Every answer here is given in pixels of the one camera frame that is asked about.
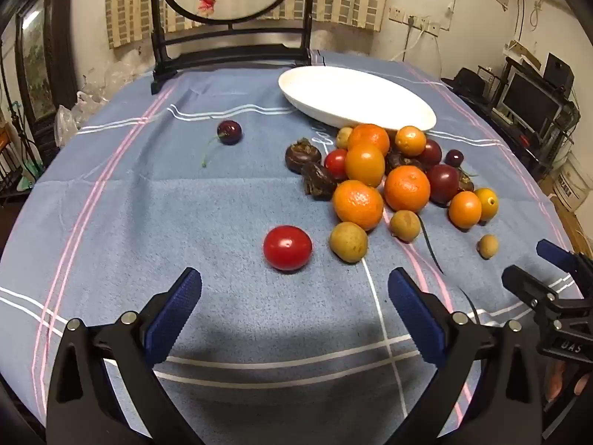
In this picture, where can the black computer monitor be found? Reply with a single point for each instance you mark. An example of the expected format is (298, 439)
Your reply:
(530, 102)

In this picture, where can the large orange kumquat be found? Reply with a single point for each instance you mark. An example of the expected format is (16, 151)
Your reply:
(365, 164)

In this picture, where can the black bag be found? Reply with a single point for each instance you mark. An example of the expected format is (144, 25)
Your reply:
(468, 83)

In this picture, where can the clear plastic bag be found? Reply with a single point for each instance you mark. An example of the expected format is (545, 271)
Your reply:
(109, 76)

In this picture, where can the dark red cherry with stem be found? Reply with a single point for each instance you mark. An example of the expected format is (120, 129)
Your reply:
(230, 132)

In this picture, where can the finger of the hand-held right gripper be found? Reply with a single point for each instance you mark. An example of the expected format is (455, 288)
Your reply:
(528, 285)
(556, 254)

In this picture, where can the white wall power sockets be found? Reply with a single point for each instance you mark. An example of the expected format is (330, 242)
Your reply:
(417, 22)

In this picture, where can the large red cherry tomato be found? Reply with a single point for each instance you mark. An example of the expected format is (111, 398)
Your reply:
(287, 248)

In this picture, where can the person's right hand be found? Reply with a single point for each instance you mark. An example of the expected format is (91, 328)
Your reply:
(556, 380)

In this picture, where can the blue striped tablecloth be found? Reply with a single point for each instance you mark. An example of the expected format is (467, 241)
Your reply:
(185, 204)

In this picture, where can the dark framed landscape painting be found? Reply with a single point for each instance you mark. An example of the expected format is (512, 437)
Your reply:
(34, 65)

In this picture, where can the orange mandarin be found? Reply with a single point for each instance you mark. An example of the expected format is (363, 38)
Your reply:
(370, 136)
(407, 188)
(357, 205)

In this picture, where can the white plastic bucket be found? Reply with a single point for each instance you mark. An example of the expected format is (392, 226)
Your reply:
(572, 181)

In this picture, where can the large tan longan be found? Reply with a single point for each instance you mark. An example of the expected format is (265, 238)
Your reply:
(348, 241)

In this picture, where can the small tan longan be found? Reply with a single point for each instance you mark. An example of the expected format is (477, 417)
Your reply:
(488, 246)

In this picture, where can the white plastic bag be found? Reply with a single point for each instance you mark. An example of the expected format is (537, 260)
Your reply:
(69, 118)

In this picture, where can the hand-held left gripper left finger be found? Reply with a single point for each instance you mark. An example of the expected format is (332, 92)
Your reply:
(173, 315)

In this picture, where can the white oval plate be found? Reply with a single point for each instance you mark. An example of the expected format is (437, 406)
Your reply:
(356, 95)

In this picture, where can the yellow-orange kumquat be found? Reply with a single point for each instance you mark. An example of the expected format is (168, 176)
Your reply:
(489, 204)

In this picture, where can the black speaker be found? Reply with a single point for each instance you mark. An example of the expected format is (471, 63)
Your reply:
(558, 72)

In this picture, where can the large dark purple tomato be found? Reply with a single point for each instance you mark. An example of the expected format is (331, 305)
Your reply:
(444, 183)

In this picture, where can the dark brown water chestnut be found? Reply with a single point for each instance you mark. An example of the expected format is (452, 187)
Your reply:
(465, 183)
(317, 183)
(399, 160)
(301, 157)

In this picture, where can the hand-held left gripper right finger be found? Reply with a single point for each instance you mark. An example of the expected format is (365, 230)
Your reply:
(414, 315)

